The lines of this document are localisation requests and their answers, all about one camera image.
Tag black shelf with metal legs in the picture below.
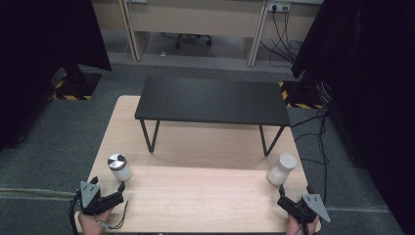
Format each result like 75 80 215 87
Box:
134 76 292 157

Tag white bottle with white lid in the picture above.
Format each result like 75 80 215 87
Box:
266 152 299 187

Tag black curtain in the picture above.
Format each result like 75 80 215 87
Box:
0 0 113 152
291 0 415 235

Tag black stand base striped edge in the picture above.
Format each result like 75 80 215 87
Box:
48 63 103 102
278 71 331 111

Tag black power cables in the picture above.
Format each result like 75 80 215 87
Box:
259 6 305 69

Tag beige desk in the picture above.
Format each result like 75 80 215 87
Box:
91 0 324 68

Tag black floor cable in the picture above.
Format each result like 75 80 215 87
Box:
289 110 330 206

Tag left gripper wrist strap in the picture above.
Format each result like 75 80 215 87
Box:
96 200 130 230

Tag white power socket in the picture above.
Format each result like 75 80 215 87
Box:
266 1 292 14

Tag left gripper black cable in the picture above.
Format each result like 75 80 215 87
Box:
68 189 82 235

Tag black office chair base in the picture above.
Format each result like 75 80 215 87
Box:
161 32 213 50

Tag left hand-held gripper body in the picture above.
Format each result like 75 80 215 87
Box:
77 180 125 216

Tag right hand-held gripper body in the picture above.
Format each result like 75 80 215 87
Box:
276 193 332 225

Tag person's right hand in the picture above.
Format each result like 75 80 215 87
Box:
286 214 321 235

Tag person's left hand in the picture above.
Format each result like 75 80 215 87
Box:
77 209 114 235

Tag glass jar with metal lid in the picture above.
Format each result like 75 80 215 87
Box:
107 153 134 183

